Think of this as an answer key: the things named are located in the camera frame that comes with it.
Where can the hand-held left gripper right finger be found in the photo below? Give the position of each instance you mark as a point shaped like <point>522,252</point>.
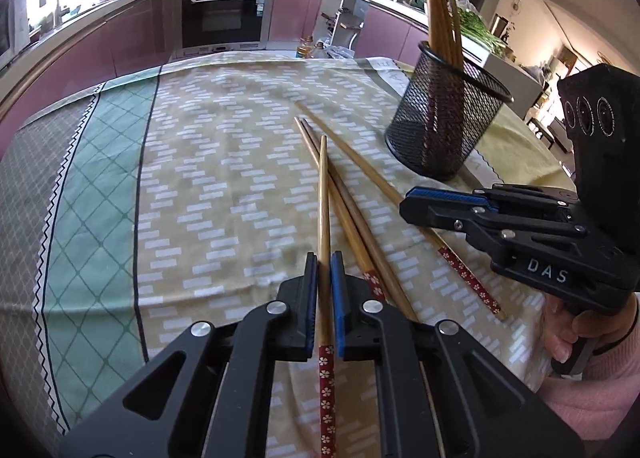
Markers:
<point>340,308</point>

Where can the person's right hand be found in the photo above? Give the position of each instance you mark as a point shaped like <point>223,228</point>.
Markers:
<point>610,328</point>

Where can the person's right forearm pink sleeve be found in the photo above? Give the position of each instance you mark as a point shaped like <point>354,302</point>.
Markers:
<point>600,403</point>

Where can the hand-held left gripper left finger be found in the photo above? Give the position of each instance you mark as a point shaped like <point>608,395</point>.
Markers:
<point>312,298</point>

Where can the bundle of wooden chopsticks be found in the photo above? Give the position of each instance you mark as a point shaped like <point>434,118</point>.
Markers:
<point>440,23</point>

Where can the green leafy vegetables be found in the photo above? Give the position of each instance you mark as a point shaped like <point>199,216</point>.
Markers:
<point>480,28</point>

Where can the pink kitchen base cabinets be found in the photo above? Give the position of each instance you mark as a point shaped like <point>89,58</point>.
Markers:
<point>140,28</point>

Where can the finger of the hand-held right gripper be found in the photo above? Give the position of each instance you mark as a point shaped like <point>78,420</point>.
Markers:
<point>435,215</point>
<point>450,194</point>

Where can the black mesh utensil holder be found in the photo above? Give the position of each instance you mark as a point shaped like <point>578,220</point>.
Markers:
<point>450,138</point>

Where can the yellow cooking oil bottle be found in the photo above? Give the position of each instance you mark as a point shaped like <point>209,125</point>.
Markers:
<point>306,48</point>

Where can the patterned patchwork tablecloth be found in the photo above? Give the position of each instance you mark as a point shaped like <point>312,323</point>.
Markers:
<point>200,188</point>

